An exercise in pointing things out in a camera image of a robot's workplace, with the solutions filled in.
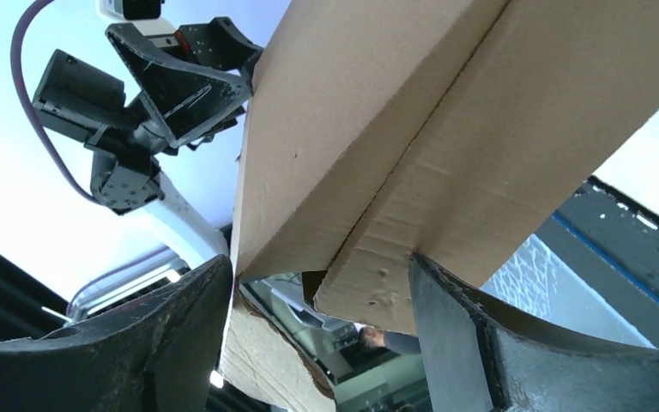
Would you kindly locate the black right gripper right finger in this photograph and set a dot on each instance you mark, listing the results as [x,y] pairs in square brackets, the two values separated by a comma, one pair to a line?
[482,354]

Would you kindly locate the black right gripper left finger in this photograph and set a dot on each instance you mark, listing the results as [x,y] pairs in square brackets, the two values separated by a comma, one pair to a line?
[154,353]

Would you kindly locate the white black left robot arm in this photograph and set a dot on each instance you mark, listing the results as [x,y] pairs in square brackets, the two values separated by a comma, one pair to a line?
[127,183]

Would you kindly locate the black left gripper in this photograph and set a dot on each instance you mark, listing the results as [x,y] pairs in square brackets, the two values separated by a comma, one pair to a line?
[193,85]

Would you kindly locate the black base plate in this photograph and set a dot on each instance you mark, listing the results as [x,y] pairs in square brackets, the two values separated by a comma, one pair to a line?
[611,242]

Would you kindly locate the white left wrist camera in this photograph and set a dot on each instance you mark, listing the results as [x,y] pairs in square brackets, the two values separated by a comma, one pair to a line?
[144,14]

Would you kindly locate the brown cardboard box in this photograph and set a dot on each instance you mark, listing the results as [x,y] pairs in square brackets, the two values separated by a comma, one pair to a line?
[452,129]

